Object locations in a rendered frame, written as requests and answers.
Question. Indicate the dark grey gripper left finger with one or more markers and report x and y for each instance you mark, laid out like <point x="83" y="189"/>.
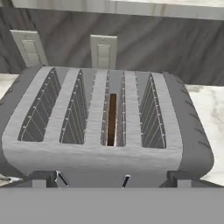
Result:
<point x="39" y="178"/>

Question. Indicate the brown bread slice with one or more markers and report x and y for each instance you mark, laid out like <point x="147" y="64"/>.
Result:
<point x="111" y="119"/>

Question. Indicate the white wall cupboard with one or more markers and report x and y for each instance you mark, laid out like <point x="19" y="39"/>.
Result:
<point x="151" y="7"/>

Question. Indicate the grey four-slot toaster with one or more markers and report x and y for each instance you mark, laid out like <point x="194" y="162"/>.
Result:
<point x="96" y="159"/>

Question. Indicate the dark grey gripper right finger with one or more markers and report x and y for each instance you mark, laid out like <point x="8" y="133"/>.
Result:
<point x="183" y="177"/>

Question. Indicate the white wall switch plate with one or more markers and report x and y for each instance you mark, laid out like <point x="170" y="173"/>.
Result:
<point x="103" y="52"/>
<point x="30" y="48"/>

